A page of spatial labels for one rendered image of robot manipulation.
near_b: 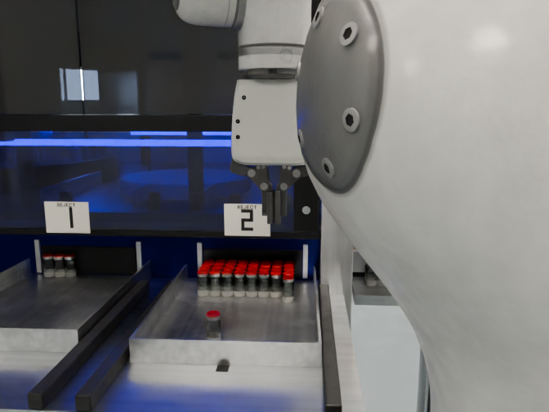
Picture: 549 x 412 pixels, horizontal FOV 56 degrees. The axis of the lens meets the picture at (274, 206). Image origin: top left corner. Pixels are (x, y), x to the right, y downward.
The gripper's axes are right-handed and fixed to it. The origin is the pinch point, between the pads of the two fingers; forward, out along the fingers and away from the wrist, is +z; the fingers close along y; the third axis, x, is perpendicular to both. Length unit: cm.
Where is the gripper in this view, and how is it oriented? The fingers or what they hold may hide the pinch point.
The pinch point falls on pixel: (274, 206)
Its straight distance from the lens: 62.9
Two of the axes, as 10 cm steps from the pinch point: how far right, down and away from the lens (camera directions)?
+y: -10.0, -0.1, 0.7
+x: -0.7, 1.8, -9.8
